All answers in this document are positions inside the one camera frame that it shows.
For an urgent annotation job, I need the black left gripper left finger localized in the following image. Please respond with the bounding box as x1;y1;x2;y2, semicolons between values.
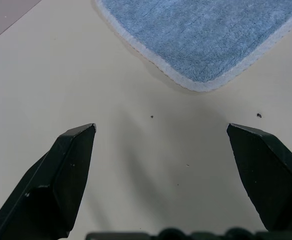
0;123;97;240

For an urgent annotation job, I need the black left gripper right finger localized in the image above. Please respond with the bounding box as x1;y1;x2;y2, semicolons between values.
226;122;292;232

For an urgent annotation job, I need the blue terry towel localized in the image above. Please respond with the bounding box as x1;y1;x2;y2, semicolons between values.
95;0;292;93

